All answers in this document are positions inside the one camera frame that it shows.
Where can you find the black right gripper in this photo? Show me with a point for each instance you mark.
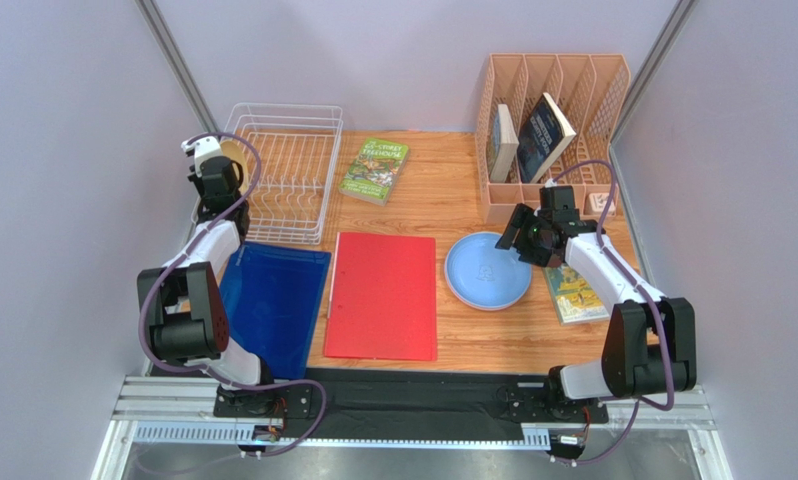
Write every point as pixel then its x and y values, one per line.
pixel 522 235

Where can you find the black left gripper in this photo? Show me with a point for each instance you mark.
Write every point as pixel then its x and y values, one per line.
pixel 199 186

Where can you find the blue plate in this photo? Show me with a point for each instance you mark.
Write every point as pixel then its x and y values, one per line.
pixel 484 277

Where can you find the yellow plate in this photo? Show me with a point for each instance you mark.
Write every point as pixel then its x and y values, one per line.
pixel 236 152

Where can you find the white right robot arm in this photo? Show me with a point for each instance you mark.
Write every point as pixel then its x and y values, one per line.
pixel 649 351

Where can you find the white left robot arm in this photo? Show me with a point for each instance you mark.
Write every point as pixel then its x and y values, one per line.
pixel 185 322

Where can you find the light blue standing book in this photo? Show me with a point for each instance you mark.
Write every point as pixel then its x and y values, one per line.
pixel 502 145

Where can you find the small pink white box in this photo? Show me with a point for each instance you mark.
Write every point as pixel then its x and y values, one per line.
pixel 596 203

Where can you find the dark blue leaning book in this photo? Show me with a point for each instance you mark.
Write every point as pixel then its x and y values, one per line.
pixel 543 138

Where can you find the pink file organizer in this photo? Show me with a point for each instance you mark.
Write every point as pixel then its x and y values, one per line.
pixel 590 89

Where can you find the penguin classics garden book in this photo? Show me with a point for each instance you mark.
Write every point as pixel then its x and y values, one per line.
pixel 574 300

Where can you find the blue folder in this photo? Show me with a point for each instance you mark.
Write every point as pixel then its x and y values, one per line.
pixel 272 296

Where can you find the green treehouse book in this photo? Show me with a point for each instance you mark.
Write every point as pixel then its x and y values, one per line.
pixel 374 172

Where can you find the red folder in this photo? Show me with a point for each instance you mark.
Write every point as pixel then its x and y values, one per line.
pixel 383 298

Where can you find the black base mat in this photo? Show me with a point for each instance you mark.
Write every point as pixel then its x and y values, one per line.
pixel 369 404

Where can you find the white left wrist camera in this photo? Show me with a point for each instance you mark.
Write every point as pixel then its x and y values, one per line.
pixel 201 151

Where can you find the white wire dish rack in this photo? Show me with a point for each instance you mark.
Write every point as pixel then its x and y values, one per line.
pixel 292 156

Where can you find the aluminium rail frame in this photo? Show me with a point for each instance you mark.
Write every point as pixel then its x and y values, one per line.
pixel 165 423

